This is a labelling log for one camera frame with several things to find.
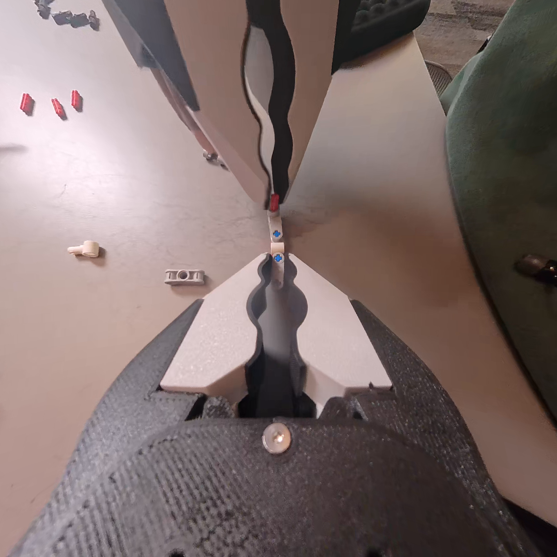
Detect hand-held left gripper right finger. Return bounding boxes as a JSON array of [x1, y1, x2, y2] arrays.
[[283, 253, 393, 416]]

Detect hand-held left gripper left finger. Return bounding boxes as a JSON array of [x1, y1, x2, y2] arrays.
[[159, 253, 271, 403]]

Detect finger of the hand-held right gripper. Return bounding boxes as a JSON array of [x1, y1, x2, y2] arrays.
[[248, 0, 340, 204], [165, 0, 270, 206]]

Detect grey lego liftarm assembly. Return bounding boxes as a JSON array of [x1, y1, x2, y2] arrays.
[[266, 209, 288, 290]]

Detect light grey lego connector block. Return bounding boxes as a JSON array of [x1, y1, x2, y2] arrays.
[[164, 268, 206, 286]]

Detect scattered black lego pins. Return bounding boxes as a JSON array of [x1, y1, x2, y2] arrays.
[[34, 0, 101, 31]]

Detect black textured chair armrest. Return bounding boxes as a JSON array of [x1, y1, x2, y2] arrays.
[[348, 0, 431, 70]]

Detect grey mesh chair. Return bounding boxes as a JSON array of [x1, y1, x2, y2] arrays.
[[424, 60, 453, 98]]

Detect black cord with metal tip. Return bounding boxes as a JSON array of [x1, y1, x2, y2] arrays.
[[515, 254, 557, 285]]

